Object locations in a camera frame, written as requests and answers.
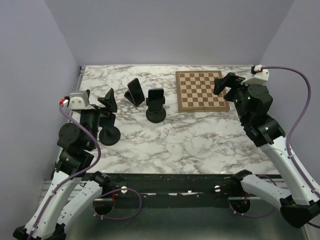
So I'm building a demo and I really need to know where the black wedge phone stand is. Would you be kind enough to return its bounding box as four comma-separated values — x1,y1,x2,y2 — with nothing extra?
124,90,145,107

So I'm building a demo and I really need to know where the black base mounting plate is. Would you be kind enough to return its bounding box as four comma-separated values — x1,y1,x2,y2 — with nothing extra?
92,173,256,213

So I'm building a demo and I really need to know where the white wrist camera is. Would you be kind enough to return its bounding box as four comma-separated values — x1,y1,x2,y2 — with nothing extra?
59,91,90,111
241,64,269,86

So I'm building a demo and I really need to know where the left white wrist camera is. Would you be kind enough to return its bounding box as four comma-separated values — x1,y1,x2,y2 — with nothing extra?
59,91,90,111

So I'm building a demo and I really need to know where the black round-base clamp stand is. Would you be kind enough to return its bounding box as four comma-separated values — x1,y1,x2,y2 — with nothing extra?
145,96,167,124

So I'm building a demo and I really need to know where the blue phone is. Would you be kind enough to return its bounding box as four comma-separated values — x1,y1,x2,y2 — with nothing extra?
99,113,116,128
148,88,164,112

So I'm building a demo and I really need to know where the pink phone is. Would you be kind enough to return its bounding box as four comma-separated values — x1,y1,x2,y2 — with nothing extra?
127,78,145,107

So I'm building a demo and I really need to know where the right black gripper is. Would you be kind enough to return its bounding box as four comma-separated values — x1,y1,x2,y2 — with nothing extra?
213,71,253,123

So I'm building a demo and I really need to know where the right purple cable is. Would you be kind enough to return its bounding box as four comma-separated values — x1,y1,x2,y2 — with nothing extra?
229,65,320,230

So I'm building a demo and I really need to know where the aluminium rail frame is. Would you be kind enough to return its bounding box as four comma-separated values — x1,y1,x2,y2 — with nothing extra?
37,65,320,240

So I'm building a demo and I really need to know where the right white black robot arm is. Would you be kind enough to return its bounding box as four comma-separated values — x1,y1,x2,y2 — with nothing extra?
213,72,320,228

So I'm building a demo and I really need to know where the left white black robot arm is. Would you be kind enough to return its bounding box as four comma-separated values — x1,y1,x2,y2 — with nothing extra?
13,89,121,240

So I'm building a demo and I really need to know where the wooden chessboard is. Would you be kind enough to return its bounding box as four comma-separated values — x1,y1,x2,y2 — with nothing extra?
175,70,230,113

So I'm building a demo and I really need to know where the black round-base stand left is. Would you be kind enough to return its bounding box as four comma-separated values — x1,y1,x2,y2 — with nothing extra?
98,126,121,146

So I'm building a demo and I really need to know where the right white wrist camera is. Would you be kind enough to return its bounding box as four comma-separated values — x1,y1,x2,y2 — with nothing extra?
241,64,269,86

